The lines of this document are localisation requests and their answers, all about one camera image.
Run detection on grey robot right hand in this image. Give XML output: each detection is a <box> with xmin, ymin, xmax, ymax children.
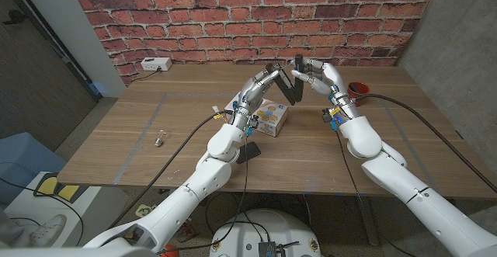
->
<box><xmin>290</xmin><ymin>57</ymin><xmax>361</xmax><ymax>124</ymax></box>

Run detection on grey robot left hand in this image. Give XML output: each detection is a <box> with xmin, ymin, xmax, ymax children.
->
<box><xmin>231</xmin><ymin>64</ymin><xmax>283</xmax><ymax>130</ymax></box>

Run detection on black stapler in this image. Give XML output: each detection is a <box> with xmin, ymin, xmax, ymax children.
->
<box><xmin>265</xmin><ymin>54</ymin><xmax>306</xmax><ymax>106</ymax></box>

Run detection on red cup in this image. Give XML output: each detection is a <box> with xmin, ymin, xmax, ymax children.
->
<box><xmin>346</xmin><ymin>81</ymin><xmax>371</xmax><ymax>108</ymax></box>

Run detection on white glove box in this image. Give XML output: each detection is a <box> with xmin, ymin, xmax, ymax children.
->
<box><xmin>224</xmin><ymin>93</ymin><xmax>289</xmax><ymax>138</ymax></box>

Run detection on black card holder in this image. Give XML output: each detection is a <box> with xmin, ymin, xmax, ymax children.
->
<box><xmin>235</xmin><ymin>141</ymin><xmax>262</xmax><ymax>165</ymax></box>

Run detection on printed paper card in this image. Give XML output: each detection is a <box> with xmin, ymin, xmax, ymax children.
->
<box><xmin>134</xmin><ymin>203</ymin><xmax>155</xmax><ymax>219</ymax></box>

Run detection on red brick backdrop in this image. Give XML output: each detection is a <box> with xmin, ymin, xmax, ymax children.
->
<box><xmin>66</xmin><ymin>0</ymin><xmax>442</xmax><ymax>86</ymax></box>

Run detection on white power strip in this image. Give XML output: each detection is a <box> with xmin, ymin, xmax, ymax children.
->
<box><xmin>140</xmin><ymin>57</ymin><xmax>173</xmax><ymax>72</ymax></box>

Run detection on small clear light bulb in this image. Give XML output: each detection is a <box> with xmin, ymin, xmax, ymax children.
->
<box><xmin>154</xmin><ymin>130</ymin><xmax>169</xmax><ymax>148</ymax></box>

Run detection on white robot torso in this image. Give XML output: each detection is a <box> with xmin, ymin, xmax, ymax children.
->
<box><xmin>208</xmin><ymin>208</ymin><xmax>322</xmax><ymax>257</ymax></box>

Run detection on grey table leg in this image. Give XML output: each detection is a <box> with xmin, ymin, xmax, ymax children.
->
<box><xmin>356</xmin><ymin>195</ymin><xmax>381</xmax><ymax>247</ymax></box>

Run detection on grey torso module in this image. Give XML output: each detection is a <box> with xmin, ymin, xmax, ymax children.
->
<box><xmin>258</xmin><ymin>241</ymin><xmax>279</xmax><ymax>257</ymax></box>

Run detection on white floor platform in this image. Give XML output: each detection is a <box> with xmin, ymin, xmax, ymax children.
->
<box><xmin>3</xmin><ymin>170</ymin><xmax>131</xmax><ymax>246</ymax></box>

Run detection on dark grey door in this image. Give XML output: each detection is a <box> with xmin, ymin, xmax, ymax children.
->
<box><xmin>0</xmin><ymin>0</ymin><xmax>100</xmax><ymax>153</ymax></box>

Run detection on blue bin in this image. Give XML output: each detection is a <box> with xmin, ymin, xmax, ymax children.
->
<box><xmin>0</xmin><ymin>132</ymin><xmax>68</xmax><ymax>196</ymax></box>

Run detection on white shoe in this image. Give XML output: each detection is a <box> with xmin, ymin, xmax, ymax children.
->
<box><xmin>29</xmin><ymin>214</ymin><xmax>68</xmax><ymax>248</ymax></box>

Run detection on grey trouser leg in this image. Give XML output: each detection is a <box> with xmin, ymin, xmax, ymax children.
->
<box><xmin>0</xmin><ymin>208</ymin><xmax>20</xmax><ymax>248</ymax></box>

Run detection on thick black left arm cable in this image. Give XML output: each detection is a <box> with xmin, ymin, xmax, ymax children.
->
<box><xmin>106</xmin><ymin>109</ymin><xmax>236</xmax><ymax>231</ymax></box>

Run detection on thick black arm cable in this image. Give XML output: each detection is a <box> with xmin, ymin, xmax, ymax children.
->
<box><xmin>355</xmin><ymin>92</ymin><xmax>497</xmax><ymax>194</ymax></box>
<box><xmin>106</xmin><ymin>109</ymin><xmax>236</xmax><ymax>231</ymax></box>

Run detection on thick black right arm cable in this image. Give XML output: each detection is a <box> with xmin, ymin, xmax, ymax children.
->
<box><xmin>355</xmin><ymin>92</ymin><xmax>497</xmax><ymax>194</ymax></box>

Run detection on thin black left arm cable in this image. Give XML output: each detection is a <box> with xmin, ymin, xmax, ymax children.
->
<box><xmin>158</xmin><ymin>135</ymin><xmax>250</xmax><ymax>255</ymax></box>

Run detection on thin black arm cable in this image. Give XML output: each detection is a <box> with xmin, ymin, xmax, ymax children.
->
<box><xmin>334</xmin><ymin>130</ymin><xmax>417</xmax><ymax>257</ymax></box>
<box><xmin>158</xmin><ymin>135</ymin><xmax>250</xmax><ymax>255</ymax></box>

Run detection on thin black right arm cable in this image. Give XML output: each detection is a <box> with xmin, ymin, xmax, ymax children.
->
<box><xmin>334</xmin><ymin>130</ymin><xmax>417</xmax><ymax>257</ymax></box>

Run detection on black power strip cable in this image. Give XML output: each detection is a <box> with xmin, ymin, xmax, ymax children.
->
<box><xmin>130</xmin><ymin>68</ymin><xmax>162</xmax><ymax>83</ymax></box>

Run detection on orange cable bundle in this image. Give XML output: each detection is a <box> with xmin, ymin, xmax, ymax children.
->
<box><xmin>176</xmin><ymin>220</ymin><xmax>199</xmax><ymax>242</ymax></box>

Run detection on black door handle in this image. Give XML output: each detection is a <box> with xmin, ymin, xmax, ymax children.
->
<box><xmin>2</xmin><ymin>9</ymin><xmax>27</xmax><ymax>26</ymax></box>

